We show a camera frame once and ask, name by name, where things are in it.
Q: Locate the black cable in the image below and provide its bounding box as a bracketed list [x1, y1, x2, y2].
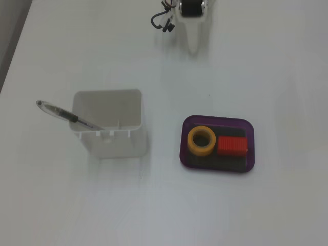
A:
[150, 11, 175, 33]

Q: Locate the red cube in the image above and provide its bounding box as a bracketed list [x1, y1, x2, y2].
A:
[217, 136, 249, 157]

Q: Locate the yellow tape roll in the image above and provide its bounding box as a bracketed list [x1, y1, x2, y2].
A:
[187, 125, 217, 157]

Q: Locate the purple metal tray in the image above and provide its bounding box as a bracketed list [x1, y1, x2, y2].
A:
[179, 115, 257, 175]

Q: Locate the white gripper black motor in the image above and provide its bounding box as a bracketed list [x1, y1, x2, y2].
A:
[175, 0, 210, 55]

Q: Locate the black clear ballpoint pen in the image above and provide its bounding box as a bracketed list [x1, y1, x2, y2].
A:
[35, 99, 105, 131]

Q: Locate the red white black wire bundle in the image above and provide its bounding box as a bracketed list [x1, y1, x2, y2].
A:
[160, 0, 178, 11]

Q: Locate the white plastic pen holder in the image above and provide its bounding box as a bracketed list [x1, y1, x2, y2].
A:
[69, 89, 149, 159]

